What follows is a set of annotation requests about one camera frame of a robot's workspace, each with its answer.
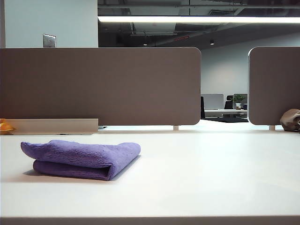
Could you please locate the wide brown desk divider panel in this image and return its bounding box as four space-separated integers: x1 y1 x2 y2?
0 46 202 126

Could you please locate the small potted green plant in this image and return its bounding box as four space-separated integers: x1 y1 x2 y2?
233 93 246 110

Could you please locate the purple microfiber cloth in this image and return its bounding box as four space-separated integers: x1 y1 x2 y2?
20 140 142 181

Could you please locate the long ceiling light strip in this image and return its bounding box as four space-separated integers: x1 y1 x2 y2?
97 15 300 23

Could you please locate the white background desk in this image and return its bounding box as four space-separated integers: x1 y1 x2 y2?
204 108 248 119

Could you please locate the black office chair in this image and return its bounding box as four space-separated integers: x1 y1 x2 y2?
224 95 234 110

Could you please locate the brown crumpled bag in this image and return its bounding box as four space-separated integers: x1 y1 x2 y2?
280 108 300 131

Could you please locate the narrow brown desk divider panel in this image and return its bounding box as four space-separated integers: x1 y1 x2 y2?
247 46 300 125

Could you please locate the metal wall switch plate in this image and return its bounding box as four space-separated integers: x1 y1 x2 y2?
42 33 57 48

